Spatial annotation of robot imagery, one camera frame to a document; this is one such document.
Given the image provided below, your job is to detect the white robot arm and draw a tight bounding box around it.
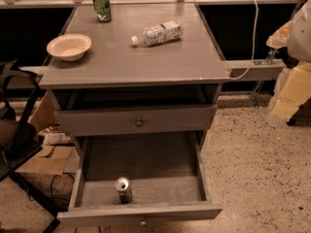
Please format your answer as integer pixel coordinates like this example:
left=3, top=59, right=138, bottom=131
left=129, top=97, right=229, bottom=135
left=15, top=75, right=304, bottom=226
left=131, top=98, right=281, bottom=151
left=266, top=0, right=311, bottom=124

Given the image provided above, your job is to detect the black office chair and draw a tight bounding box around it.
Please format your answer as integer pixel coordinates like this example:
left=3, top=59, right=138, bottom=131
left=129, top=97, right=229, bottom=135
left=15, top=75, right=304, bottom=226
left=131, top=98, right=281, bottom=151
left=0, top=60, right=60, bottom=233

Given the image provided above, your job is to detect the open grey middle drawer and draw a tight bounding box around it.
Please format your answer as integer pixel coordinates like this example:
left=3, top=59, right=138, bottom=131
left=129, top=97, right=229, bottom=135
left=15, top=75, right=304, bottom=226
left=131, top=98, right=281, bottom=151
left=58, top=132, right=223, bottom=227

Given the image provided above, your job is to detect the closed grey top drawer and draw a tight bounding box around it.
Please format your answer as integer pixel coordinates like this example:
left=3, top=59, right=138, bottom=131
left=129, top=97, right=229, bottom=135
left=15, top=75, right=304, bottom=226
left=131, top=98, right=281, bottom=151
left=54, top=105, right=217, bottom=136

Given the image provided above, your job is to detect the round brass top knob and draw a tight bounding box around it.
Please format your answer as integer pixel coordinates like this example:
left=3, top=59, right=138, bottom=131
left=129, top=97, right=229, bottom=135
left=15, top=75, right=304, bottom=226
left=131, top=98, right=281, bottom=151
left=135, top=118, right=144, bottom=127

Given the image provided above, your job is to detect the white bowl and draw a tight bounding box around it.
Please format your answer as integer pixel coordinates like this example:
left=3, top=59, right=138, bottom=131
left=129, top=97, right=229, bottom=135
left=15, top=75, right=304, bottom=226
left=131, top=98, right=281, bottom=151
left=47, top=34, right=92, bottom=61

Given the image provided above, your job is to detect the clear plastic water bottle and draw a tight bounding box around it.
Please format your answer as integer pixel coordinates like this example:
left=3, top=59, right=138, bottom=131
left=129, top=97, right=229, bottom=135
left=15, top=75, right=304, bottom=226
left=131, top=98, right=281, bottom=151
left=131, top=19, right=184, bottom=47

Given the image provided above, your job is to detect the green soda can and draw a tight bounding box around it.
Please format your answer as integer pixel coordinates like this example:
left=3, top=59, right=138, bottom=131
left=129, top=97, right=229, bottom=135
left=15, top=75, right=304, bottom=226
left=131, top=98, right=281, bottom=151
left=92, top=0, right=112, bottom=22

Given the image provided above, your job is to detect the grey drawer cabinet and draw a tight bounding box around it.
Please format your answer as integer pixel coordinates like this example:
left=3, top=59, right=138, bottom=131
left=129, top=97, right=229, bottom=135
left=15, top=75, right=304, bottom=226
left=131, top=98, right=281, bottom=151
left=39, top=2, right=231, bottom=228

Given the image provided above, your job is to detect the silver blue redbull can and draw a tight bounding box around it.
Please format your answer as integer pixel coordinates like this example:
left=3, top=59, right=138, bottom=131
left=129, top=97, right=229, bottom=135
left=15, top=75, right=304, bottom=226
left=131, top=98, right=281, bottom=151
left=115, top=177, right=132, bottom=203

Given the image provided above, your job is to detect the white cable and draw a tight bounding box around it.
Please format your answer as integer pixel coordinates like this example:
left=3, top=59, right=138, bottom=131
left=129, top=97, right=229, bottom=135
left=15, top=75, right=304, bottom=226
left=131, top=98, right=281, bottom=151
left=228, top=0, right=259, bottom=82

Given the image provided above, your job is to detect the brown cardboard sheet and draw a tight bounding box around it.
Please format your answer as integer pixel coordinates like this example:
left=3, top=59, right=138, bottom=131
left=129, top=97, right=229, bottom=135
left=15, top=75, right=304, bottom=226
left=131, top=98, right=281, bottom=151
left=17, top=146, right=73, bottom=175

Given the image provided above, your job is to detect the black floor cable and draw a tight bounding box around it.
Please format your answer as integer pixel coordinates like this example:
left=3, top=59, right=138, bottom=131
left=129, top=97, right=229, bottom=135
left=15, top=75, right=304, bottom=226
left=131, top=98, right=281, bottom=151
left=49, top=172, right=76, bottom=212

